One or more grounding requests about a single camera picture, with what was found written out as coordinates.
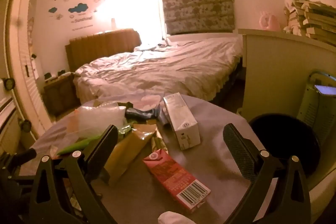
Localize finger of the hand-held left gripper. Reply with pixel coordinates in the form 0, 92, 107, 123
10, 148, 37, 164

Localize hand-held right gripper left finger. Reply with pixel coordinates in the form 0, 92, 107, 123
29, 124, 118, 224

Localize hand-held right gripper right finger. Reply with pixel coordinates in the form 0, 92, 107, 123
223, 123, 314, 224

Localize green packet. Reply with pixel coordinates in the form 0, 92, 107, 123
56, 135, 105, 156

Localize yellow snack bag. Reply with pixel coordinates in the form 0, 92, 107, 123
105, 124, 163, 185

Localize clear bubble wrap bag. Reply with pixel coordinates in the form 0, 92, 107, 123
67, 105, 126, 140

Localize black trash bin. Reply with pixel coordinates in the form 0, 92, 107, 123
248, 114, 322, 185

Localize black plastic wrapper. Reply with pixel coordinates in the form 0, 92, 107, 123
125, 106, 160, 121

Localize white carton box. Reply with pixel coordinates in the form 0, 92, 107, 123
163, 93, 201, 151

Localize red drink carton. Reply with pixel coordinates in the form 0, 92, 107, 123
142, 148, 212, 210

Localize white tissue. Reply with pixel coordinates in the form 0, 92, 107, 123
157, 211, 195, 224

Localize wooden nightstand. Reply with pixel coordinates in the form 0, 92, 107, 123
43, 72, 80, 117

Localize green floor appliance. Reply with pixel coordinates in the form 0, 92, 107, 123
298, 71, 336, 146

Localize white cabinet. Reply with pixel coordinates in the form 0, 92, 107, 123
238, 28, 336, 119

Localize bed with white duvet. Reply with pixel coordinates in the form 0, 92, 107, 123
73, 36, 243, 109

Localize white louvered wardrobe door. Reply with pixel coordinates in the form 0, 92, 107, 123
8, 0, 53, 130

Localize brown padded headboard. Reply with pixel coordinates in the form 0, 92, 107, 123
65, 28, 142, 72

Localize pink desk fan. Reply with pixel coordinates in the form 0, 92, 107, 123
259, 11, 279, 31

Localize cloud and sun wall sticker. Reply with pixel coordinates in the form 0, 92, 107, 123
49, 0, 101, 30

